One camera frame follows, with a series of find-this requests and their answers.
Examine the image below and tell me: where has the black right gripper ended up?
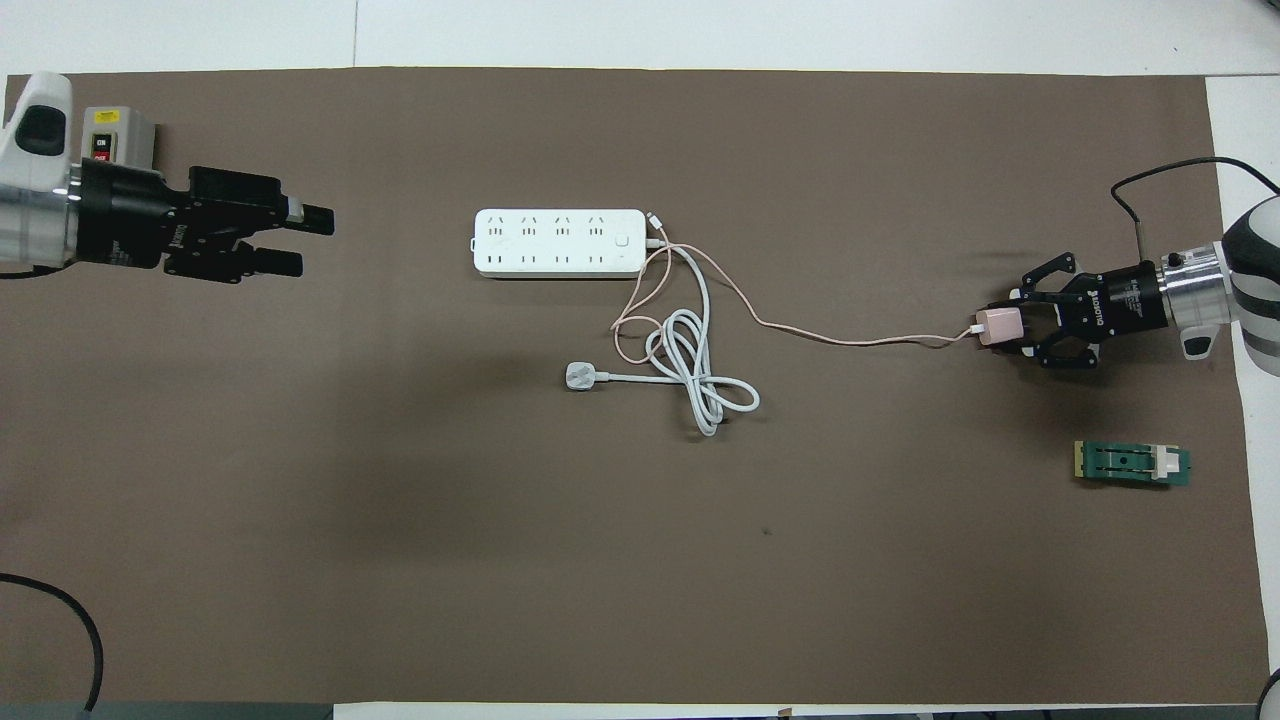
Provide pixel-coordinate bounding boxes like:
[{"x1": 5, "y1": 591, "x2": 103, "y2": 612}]
[{"x1": 988, "y1": 252, "x2": 1169, "y2": 373}]

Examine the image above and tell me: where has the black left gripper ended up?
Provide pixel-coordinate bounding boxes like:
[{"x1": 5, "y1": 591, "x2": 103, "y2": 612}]
[{"x1": 78, "y1": 160, "x2": 336, "y2": 284}]

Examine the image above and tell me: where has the pink charger adapter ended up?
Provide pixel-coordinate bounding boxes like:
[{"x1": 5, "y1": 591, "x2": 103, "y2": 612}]
[{"x1": 975, "y1": 307, "x2": 1026, "y2": 347}]

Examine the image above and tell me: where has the pink charging cable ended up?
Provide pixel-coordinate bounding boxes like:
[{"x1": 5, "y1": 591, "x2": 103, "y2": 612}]
[{"x1": 610, "y1": 210, "x2": 986, "y2": 366}]

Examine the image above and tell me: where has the white power strip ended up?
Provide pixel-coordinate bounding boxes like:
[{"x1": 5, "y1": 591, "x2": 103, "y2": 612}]
[{"x1": 473, "y1": 208, "x2": 648, "y2": 279}]

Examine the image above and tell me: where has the green circuit board module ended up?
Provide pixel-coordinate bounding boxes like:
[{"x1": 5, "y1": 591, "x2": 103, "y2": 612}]
[{"x1": 1074, "y1": 440, "x2": 1193, "y2": 491}]

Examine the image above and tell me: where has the brown table mat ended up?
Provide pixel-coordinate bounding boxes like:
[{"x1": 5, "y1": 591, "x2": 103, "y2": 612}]
[{"x1": 0, "y1": 67, "x2": 1273, "y2": 706}]

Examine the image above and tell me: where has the grey on-off switch box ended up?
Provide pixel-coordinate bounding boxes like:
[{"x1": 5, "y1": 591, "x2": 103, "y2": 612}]
[{"x1": 82, "y1": 106, "x2": 159, "y2": 176}]

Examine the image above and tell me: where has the white power cord with plug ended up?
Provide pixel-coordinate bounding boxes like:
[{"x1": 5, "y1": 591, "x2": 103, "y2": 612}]
[{"x1": 565, "y1": 238, "x2": 761, "y2": 438}]

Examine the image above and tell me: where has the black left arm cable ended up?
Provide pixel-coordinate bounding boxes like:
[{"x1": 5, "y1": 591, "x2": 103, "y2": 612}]
[{"x1": 0, "y1": 573, "x2": 105, "y2": 713}]

